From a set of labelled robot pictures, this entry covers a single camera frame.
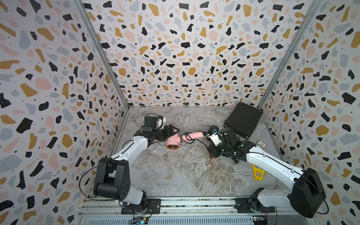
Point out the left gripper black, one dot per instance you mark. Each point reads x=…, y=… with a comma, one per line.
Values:
x=168, y=134

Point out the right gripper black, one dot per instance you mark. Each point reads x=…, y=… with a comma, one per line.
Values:
x=212, y=150

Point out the pink hair dryer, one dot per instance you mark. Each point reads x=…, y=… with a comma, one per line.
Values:
x=173, y=143

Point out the green hair dryer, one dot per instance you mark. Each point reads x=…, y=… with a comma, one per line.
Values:
x=212, y=131

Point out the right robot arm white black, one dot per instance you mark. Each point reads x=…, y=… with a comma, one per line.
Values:
x=304, y=191

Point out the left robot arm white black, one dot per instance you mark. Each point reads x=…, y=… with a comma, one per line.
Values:
x=112, y=179

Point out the black case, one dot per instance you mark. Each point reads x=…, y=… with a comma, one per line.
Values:
x=244, y=119

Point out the small card box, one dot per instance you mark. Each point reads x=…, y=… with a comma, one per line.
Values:
x=261, y=144

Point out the yellow triangular plastic piece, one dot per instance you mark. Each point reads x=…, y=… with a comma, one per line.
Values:
x=258, y=173

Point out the green circuit board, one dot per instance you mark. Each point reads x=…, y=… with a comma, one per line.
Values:
x=140, y=221

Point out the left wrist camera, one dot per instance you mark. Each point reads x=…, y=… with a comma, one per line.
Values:
x=153, y=122

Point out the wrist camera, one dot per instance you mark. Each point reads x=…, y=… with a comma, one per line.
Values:
x=216, y=140
x=153, y=122

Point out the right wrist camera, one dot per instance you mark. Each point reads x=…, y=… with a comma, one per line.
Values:
x=216, y=140

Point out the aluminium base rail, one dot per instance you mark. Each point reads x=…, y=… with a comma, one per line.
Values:
x=194, y=210

